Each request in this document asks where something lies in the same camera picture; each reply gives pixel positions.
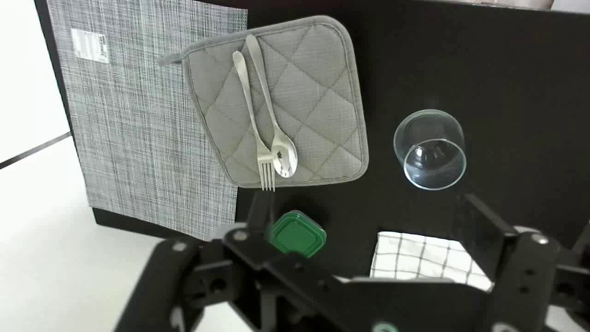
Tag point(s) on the silver metal fork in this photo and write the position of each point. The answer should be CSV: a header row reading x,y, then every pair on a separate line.
x,y
267,162

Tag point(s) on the green lidded container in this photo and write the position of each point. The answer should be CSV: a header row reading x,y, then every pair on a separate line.
x,y
296,234

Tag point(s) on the white black checkered towel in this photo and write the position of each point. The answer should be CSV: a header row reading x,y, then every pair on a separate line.
x,y
418,258

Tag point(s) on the grey woven placemat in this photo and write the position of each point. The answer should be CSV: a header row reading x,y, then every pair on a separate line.
x,y
136,135

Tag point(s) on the white label on placemat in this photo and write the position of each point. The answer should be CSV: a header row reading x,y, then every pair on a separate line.
x,y
90,44

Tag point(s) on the grey quilted pot holder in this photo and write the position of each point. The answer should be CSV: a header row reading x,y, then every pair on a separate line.
x,y
314,92

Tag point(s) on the clear glass cup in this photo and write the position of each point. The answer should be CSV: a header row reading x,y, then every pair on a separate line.
x,y
431,161

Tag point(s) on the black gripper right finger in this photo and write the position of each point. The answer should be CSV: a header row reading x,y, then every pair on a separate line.
x,y
486,240

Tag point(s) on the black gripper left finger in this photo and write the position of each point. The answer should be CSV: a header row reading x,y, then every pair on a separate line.
x,y
259,212

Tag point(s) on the black table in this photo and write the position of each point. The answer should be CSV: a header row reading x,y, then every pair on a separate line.
x,y
491,61

